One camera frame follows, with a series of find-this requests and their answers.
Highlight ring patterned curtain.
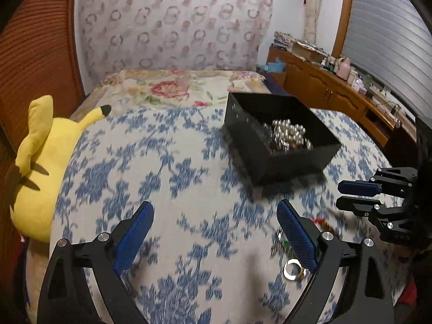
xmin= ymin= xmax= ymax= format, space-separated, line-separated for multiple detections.
xmin=79 ymin=0 xmax=273 ymax=83

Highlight grey window blind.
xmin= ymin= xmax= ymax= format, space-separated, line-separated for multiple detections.
xmin=341 ymin=0 xmax=432 ymax=112

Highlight wooden louvered wardrobe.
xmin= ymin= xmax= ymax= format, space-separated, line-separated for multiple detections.
xmin=0 ymin=0 xmax=85 ymax=277

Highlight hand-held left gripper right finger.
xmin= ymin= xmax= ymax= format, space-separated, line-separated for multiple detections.
xmin=276 ymin=199 xmax=395 ymax=324

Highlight yellow plush toy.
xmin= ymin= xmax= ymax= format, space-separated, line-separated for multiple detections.
xmin=9 ymin=95 xmax=112 ymax=243

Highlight blue floral bedspread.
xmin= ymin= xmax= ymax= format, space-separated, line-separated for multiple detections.
xmin=49 ymin=106 xmax=416 ymax=324

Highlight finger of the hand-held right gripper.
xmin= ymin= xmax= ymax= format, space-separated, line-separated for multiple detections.
xmin=337 ymin=167 xmax=419 ymax=197
xmin=336 ymin=195 xmax=411 ymax=242

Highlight white lace curtain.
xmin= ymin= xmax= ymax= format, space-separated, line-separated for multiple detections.
xmin=303 ymin=0 xmax=322 ymax=45

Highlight pink kettle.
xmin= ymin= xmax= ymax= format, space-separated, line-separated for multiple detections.
xmin=337 ymin=57 xmax=352 ymax=80

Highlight wooden side cabinet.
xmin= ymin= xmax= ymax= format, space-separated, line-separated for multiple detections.
xmin=266 ymin=46 xmax=419 ymax=156

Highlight green bead bracelet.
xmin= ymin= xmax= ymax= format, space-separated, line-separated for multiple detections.
xmin=271 ymin=229 xmax=295 ymax=258

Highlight blue tissue box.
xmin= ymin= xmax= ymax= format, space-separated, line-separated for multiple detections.
xmin=265 ymin=57 xmax=288 ymax=73

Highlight small silver ring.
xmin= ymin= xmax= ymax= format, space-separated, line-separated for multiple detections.
xmin=283 ymin=258 xmax=307 ymax=281

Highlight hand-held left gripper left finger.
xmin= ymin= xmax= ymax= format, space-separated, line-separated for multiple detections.
xmin=37 ymin=201 xmax=155 ymax=324

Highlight black jewelry box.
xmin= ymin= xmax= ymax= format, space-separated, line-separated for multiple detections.
xmin=223 ymin=92 xmax=342 ymax=187

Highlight pile of papers and boxes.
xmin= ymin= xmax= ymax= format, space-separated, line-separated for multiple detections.
xmin=273 ymin=31 xmax=326 ymax=63

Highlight red bead bracelet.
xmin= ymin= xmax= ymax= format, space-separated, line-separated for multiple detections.
xmin=311 ymin=217 xmax=339 ymax=235

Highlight white pearl necklace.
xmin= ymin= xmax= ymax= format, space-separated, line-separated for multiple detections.
xmin=270 ymin=119 xmax=314 ymax=152

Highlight pink floral quilt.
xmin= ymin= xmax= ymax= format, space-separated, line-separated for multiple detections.
xmin=76 ymin=70 xmax=271 ymax=122

